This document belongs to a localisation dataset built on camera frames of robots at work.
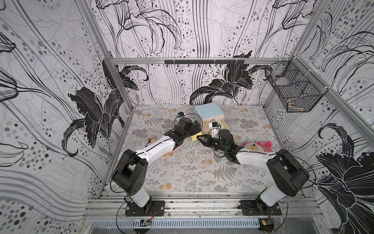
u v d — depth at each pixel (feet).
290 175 1.47
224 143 2.22
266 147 2.91
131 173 1.47
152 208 2.39
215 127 2.56
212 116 3.12
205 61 2.97
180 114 2.57
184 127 2.18
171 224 2.51
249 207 2.33
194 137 2.69
